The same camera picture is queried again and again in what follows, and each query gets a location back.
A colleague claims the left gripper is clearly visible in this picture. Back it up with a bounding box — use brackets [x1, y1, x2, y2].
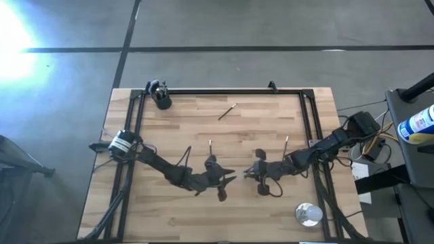
[198, 155, 237, 203]

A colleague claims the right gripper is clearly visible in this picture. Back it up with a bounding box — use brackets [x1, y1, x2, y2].
[243, 148, 292, 197]

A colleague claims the black mesh pen cup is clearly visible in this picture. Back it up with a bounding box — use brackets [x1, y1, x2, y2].
[151, 84, 173, 110]

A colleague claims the white paper sheet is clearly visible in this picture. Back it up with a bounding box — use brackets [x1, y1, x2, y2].
[351, 161, 373, 205]

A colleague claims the black power supply box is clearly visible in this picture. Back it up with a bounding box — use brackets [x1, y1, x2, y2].
[361, 138, 387, 162]

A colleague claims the grey metal cart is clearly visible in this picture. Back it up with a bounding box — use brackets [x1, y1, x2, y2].
[385, 87, 434, 244]

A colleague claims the blue white spray can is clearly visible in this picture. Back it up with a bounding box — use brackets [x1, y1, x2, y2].
[397, 104, 434, 145]

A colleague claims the black pole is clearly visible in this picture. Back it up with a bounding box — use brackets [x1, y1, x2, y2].
[399, 73, 434, 103]

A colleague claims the dark chair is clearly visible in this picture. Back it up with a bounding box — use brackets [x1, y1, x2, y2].
[0, 134, 57, 244]

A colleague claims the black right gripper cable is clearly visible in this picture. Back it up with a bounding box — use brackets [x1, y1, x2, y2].
[262, 169, 309, 198]

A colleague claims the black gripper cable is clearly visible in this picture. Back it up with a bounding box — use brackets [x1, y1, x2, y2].
[262, 169, 309, 198]
[176, 145, 193, 169]

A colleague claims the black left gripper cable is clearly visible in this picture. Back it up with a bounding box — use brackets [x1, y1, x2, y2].
[176, 145, 193, 169]

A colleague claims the black aluminium table frame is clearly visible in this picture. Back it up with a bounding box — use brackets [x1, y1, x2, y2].
[77, 87, 366, 244]

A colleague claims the black diagonal frame strut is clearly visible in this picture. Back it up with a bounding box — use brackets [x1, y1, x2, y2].
[83, 184, 132, 240]
[317, 182, 362, 240]

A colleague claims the black strap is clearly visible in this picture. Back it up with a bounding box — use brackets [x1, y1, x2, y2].
[354, 165, 411, 195]

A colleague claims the thin black cable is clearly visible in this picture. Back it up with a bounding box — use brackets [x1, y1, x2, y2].
[336, 99, 388, 113]

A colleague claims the white cable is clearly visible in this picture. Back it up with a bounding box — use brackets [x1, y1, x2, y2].
[350, 108, 390, 162]

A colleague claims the yellow cable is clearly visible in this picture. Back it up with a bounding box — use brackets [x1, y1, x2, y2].
[361, 130, 399, 155]

